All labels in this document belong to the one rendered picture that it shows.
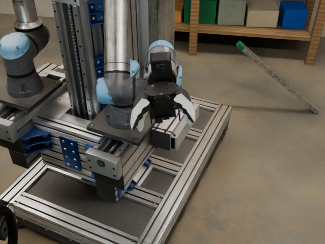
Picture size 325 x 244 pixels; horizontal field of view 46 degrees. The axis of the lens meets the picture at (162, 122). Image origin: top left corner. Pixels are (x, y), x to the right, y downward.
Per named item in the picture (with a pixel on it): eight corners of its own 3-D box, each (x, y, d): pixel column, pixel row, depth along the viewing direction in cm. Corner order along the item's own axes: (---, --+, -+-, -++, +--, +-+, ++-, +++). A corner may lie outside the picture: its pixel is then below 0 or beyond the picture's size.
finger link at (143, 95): (146, 117, 83) (165, 96, 89) (144, 111, 82) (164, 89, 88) (128, 113, 85) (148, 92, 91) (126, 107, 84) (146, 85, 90)
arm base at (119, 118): (119, 102, 157) (117, 82, 151) (152, 112, 152) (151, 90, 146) (99, 123, 146) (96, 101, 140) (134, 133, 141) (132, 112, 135)
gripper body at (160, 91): (182, 122, 90) (179, 93, 99) (178, 92, 84) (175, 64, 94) (149, 126, 90) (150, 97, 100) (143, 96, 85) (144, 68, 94)
